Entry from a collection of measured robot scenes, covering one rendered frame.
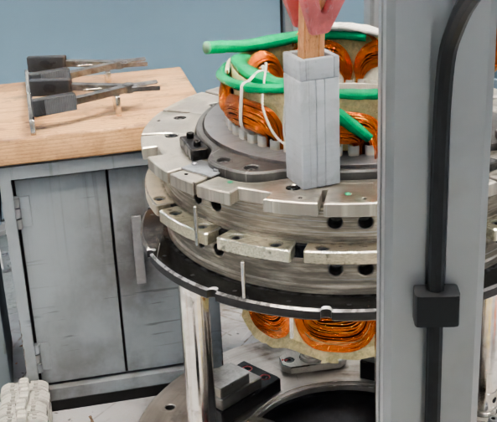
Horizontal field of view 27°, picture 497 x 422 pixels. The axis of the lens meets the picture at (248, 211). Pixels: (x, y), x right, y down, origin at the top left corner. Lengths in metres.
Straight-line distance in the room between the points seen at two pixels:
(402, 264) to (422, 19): 0.07
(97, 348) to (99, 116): 0.23
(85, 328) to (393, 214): 0.75
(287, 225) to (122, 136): 0.28
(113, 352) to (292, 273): 0.36
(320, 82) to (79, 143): 0.32
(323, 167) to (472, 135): 0.41
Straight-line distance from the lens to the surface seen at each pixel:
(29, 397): 1.03
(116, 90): 0.98
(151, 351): 1.06
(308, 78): 0.68
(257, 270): 0.74
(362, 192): 0.70
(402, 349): 0.33
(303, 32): 0.68
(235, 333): 1.17
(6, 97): 1.08
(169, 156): 0.78
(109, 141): 0.95
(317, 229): 0.71
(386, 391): 0.34
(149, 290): 1.03
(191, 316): 0.86
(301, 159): 0.70
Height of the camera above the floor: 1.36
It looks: 23 degrees down
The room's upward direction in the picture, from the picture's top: 3 degrees counter-clockwise
